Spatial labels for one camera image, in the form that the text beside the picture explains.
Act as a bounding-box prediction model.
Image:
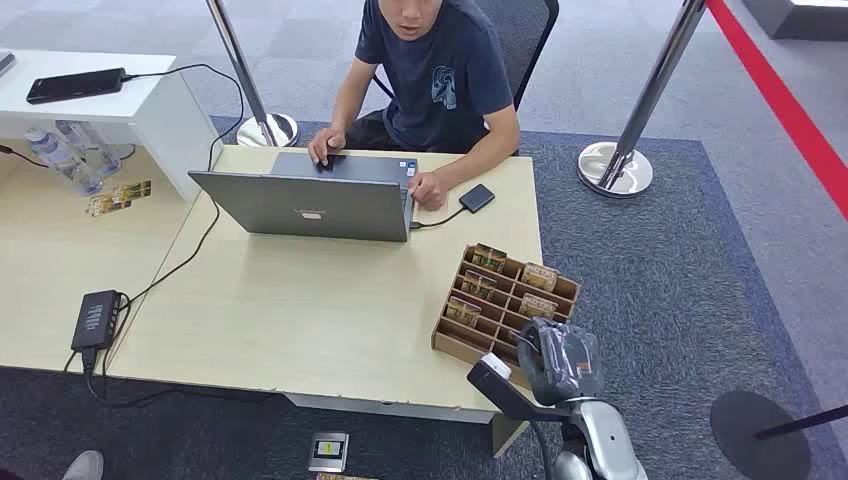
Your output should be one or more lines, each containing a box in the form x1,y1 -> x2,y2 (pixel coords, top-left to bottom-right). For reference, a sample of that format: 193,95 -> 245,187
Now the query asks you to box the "person's left hand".
407,170 -> 451,213

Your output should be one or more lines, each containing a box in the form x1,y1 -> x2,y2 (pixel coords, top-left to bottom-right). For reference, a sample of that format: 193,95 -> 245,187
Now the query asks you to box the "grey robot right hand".
515,317 -> 606,407

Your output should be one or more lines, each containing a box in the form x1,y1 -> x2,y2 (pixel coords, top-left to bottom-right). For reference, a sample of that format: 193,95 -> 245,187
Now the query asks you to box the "person's right hand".
307,126 -> 348,168

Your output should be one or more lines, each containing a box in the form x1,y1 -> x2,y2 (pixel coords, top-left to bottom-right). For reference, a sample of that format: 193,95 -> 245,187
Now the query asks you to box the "wooden card organizer box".
430,243 -> 582,389

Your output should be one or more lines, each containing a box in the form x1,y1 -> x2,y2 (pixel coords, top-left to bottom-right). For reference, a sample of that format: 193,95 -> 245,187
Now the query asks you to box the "person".
307,0 -> 522,213

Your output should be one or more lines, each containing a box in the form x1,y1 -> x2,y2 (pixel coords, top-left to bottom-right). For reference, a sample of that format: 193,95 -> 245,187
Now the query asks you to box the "silver card reader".
307,431 -> 351,474

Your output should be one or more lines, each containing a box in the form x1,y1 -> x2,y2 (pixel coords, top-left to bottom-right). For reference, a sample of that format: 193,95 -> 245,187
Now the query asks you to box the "black external drive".
458,183 -> 497,215

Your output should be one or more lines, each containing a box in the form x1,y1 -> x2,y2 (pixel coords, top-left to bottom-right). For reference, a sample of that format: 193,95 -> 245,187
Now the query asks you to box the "grey laptop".
188,151 -> 420,244

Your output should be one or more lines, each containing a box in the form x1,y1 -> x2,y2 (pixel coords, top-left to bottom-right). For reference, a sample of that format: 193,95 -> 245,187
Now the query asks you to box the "black mesh office chair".
370,0 -> 561,113

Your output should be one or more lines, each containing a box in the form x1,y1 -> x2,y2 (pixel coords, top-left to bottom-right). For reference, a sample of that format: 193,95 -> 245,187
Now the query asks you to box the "white cabinet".
0,49 -> 207,203

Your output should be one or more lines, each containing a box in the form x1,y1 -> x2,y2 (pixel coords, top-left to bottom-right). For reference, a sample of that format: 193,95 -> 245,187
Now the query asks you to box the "black stanchion base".
709,389 -> 848,480

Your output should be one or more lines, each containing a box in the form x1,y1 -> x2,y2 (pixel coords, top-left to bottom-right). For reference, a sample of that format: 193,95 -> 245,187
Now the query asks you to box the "clear water bottle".
54,119 -> 124,179
24,127 -> 105,199

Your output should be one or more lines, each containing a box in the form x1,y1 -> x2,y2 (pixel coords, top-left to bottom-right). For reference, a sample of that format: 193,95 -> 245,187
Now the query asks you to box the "black smartphone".
25,66 -> 128,106

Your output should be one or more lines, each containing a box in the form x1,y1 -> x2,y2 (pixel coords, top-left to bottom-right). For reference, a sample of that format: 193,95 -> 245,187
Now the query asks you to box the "black usb charger hub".
70,289 -> 124,354

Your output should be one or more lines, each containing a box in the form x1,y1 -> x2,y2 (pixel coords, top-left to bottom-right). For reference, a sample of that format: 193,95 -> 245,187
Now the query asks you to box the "red barrier belt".
704,0 -> 848,222

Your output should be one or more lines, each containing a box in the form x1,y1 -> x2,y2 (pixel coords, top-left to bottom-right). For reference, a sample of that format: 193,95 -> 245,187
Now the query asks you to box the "grey shoe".
61,450 -> 106,480

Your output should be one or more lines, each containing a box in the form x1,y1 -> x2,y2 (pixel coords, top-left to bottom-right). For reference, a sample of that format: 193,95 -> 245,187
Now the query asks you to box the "grey display plinth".
740,0 -> 848,42

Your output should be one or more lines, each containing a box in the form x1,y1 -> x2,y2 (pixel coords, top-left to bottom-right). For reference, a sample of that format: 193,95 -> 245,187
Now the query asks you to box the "black drive cable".
409,206 -> 468,231

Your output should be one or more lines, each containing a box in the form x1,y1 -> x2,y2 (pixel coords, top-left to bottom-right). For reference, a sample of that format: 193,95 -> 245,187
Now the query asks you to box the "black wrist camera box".
466,352 -> 572,423

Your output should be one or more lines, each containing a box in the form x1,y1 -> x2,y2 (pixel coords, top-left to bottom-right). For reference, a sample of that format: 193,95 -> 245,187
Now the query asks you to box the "chrome stanchion post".
576,0 -> 709,200
204,0 -> 301,149

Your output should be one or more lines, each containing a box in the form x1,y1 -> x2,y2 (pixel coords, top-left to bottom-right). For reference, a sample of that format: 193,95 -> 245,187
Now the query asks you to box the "black charging cable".
121,62 -> 247,310

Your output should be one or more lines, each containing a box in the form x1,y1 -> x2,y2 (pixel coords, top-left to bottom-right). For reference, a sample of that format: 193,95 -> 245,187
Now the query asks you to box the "dark red thin cable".
0,144 -> 52,170

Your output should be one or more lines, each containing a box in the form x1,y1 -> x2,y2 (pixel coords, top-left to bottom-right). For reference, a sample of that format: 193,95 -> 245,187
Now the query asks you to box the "black hub power cable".
62,347 -> 283,410

